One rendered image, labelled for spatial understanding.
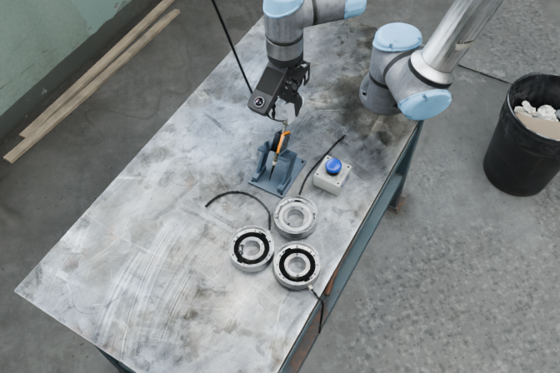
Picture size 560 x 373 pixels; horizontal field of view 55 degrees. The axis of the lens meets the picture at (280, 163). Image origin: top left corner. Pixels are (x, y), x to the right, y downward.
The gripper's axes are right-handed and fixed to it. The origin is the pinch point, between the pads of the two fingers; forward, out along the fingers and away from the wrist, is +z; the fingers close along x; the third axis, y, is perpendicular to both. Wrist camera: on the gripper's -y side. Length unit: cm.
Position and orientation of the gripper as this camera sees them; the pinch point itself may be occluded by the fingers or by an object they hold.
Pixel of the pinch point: (280, 120)
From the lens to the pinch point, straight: 124.8
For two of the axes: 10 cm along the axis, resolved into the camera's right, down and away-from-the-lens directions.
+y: 4.8, -7.2, 5.0
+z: 0.2, 5.8, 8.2
